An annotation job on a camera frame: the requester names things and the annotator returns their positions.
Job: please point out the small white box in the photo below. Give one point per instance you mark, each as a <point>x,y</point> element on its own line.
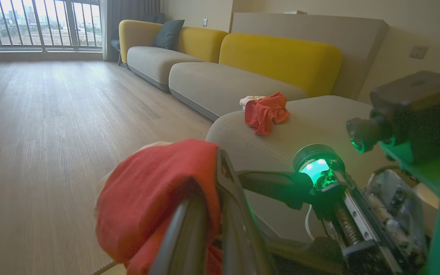
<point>295,12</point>

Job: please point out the blue grey chair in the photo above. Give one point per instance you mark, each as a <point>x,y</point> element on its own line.
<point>115,46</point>

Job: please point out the grey backless sofa seat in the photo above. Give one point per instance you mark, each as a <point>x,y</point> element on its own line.
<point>319,122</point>

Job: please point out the white cloth garment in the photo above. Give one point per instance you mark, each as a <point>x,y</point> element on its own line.
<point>248,100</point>

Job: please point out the grey drape curtain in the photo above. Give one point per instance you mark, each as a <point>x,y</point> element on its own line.
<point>128,11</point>

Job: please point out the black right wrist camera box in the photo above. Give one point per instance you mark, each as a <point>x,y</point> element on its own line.
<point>418,110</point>

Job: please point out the window with balcony railing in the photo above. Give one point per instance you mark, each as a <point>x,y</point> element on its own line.
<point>40,23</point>

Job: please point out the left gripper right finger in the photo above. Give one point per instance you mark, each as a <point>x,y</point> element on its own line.
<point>239,229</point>

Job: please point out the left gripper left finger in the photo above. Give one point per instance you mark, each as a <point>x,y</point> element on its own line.
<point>185,240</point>

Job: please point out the white wall socket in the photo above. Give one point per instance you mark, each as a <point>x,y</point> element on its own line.
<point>418,52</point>

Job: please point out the red cloth garment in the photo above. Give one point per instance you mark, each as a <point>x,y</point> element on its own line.
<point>151,198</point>
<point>266,112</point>

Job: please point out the teal throw cushion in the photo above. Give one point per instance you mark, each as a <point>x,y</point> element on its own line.
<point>168,34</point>

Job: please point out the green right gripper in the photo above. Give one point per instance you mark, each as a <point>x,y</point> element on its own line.
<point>380,225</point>

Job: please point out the yellow sofa backrest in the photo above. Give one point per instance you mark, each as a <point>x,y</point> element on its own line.
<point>281,57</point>
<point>201,42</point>

